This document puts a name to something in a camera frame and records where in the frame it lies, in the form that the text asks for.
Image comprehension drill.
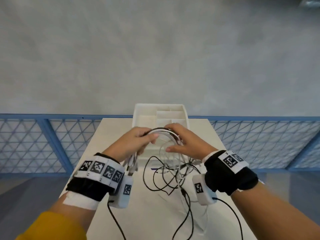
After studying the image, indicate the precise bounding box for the person's left hand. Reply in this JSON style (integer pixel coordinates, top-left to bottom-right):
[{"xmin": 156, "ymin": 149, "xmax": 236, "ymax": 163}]
[{"xmin": 102, "ymin": 127, "xmax": 159, "ymax": 163}]

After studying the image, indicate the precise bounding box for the person's right hand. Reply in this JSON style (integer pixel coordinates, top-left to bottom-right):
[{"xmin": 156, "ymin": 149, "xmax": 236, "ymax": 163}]
[{"xmin": 165, "ymin": 123, "xmax": 218, "ymax": 162}]

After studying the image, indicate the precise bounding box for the white cable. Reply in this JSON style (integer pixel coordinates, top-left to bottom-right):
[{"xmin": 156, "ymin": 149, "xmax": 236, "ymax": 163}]
[{"xmin": 124, "ymin": 128, "xmax": 209, "ymax": 240}]

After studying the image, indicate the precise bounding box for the person's left forearm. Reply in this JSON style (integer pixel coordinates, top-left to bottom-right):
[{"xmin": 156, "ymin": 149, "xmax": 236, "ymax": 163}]
[{"xmin": 46, "ymin": 192, "xmax": 100, "ymax": 240}]

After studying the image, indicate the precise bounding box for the person's right forearm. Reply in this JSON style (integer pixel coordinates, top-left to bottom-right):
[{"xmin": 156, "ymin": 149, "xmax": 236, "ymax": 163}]
[{"xmin": 230, "ymin": 182, "xmax": 320, "ymax": 240}]

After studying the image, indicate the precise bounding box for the white compartment tray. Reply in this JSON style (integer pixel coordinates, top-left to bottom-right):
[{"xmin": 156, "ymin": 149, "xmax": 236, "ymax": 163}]
[{"xmin": 132, "ymin": 103, "xmax": 191, "ymax": 168}]

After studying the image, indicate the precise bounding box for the black right wristband with markers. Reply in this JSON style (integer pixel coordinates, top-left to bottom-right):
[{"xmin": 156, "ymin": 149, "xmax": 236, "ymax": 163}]
[{"xmin": 203, "ymin": 150, "xmax": 259, "ymax": 196}]

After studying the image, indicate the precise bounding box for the black wristband with markers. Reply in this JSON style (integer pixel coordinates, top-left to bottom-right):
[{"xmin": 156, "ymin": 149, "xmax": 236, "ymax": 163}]
[
  {"xmin": 203, "ymin": 150, "xmax": 259, "ymax": 196},
  {"xmin": 65, "ymin": 153, "xmax": 125, "ymax": 211}
]

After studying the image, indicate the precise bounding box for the black left wristband with markers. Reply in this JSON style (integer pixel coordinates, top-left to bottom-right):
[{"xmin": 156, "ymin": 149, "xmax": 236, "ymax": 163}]
[{"xmin": 65, "ymin": 153, "xmax": 125, "ymax": 211}]

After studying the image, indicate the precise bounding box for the blue mesh railing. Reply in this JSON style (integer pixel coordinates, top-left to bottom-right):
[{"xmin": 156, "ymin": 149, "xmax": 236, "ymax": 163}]
[{"xmin": 0, "ymin": 113, "xmax": 320, "ymax": 178}]

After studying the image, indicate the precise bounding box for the yellow sleeve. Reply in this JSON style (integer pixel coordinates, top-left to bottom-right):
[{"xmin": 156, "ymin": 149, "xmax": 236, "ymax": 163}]
[{"xmin": 15, "ymin": 210, "xmax": 87, "ymax": 240}]

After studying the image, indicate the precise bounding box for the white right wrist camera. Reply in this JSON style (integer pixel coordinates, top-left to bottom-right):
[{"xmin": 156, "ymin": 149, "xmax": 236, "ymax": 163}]
[{"xmin": 192, "ymin": 173, "xmax": 218, "ymax": 206}]

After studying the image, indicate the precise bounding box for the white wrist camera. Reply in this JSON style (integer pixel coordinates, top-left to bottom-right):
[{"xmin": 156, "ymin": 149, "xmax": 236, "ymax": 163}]
[
  {"xmin": 110, "ymin": 174, "xmax": 134, "ymax": 209},
  {"xmin": 192, "ymin": 173, "xmax": 218, "ymax": 206}
]

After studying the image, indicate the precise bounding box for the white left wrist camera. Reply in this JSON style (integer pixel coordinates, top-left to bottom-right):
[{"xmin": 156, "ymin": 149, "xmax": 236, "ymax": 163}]
[{"xmin": 110, "ymin": 174, "xmax": 134, "ymax": 209}]

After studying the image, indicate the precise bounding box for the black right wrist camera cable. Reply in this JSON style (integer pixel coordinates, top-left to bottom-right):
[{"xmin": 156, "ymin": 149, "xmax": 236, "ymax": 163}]
[{"xmin": 212, "ymin": 196, "xmax": 244, "ymax": 240}]

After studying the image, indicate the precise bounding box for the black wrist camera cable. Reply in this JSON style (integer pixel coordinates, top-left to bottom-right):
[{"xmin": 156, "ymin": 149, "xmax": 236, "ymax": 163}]
[
  {"xmin": 107, "ymin": 199, "xmax": 127, "ymax": 240},
  {"xmin": 212, "ymin": 196, "xmax": 244, "ymax": 240}
]

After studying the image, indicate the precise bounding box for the black left wrist camera cable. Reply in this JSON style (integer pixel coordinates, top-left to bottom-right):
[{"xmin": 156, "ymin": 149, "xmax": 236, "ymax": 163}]
[{"xmin": 107, "ymin": 199, "xmax": 127, "ymax": 240}]

